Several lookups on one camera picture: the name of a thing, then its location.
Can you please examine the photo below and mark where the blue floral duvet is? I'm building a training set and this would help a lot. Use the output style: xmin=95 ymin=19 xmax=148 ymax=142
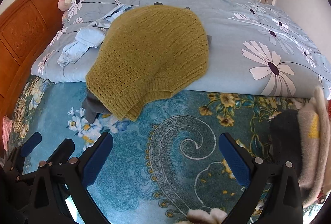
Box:
xmin=31 ymin=0 xmax=331 ymax=100

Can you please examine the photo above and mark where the grey garment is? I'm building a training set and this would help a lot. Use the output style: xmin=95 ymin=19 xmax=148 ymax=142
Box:
xmin=81 ymin=91 xmax=105 ymax=123

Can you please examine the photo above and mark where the teal floral plush blanket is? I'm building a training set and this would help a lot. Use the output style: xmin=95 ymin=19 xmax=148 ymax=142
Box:
xmin=5 ymin=76 xmax=331 ymax=224

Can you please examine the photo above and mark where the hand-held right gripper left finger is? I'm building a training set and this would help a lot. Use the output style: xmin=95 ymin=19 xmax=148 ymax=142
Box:
xmin=34 ymin=132 xmax=114 ymax=224

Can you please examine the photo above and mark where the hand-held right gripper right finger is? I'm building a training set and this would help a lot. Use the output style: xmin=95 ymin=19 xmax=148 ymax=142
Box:
xmin=219 ymin=132 xmax=305 ymax=224

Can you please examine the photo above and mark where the pink zigzag cloth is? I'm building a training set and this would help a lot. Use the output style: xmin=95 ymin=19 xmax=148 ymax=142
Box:
xmin=2 ymin=115 xmax=13 ymax=148

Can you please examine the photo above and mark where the light blue shirt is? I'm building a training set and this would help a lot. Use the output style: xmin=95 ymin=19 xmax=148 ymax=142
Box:
xmin=57 ymin=4 xmax=135 ymax=67

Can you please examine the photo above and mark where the beige plush garment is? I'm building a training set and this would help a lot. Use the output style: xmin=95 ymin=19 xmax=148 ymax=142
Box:
xmin=296 ymin=86 xmax=331 ymax=210

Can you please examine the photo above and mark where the mustard yellow knit sweater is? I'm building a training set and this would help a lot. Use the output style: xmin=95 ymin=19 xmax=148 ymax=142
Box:
xmin=85 ymin=5 xmax=209 ymax=122

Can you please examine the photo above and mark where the pink pillow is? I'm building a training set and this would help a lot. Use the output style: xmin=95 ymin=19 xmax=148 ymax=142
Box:
xmin=57 ymin=0 xmax=75 ymax=11

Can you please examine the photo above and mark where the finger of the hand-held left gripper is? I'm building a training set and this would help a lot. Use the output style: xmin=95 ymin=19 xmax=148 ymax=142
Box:
xmin=48 ymin=138 xmax=75 ymax=162
xmin=4 ymin=132 xmax=42 ymax=183

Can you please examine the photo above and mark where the white plush cloth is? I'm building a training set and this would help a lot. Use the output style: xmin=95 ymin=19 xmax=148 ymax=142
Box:
xmin=187 ymin=208 xmax=228 ymax=224

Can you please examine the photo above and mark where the orange wooden headboard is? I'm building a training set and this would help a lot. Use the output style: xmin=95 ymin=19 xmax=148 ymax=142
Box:
xmin=0 ymin=0 xmax=83 ymax=152

